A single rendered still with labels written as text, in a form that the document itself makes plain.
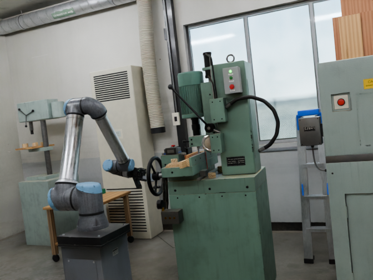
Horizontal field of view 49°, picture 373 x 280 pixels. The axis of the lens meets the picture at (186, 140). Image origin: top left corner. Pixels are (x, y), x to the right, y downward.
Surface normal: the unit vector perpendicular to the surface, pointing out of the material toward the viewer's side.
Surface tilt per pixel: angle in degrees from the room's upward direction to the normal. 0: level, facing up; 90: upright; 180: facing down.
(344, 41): 87
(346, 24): 87
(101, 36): 90
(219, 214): 90
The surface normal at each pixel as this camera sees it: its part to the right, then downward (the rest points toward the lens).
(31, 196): -0.44, 0.10
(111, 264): 0.91, -0.08
